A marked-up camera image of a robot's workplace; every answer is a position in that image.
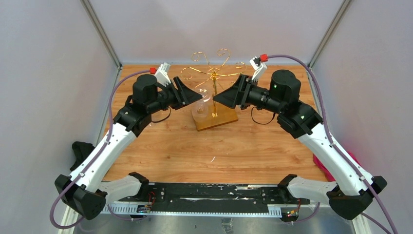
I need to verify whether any wine glass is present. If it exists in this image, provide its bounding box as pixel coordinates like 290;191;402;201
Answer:
191;88;212;122

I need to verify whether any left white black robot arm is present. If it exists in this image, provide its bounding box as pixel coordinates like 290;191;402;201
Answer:
55;74;202;220

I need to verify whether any pink cloth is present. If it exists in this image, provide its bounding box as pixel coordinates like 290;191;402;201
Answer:
312;150;362;182

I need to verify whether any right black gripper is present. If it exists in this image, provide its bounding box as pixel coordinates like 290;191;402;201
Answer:
213;74;284;115

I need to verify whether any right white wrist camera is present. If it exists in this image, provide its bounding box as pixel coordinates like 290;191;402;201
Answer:
249;54;268;81

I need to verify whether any wooden rack base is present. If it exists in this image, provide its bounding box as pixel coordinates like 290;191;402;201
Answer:
192;105;238;131

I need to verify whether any gold wire glass rack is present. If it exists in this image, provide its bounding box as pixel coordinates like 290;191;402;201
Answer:
180;48;246;112

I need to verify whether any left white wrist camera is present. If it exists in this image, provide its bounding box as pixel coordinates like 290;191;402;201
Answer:
154;62;171;87

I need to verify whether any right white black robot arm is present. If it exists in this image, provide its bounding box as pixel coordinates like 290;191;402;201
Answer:
213;70;387;220

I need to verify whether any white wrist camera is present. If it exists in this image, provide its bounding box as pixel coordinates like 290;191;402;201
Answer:
249;54;268;81
154;62;171;87

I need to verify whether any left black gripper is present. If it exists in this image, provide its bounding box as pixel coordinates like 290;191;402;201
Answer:
147;77;203;114

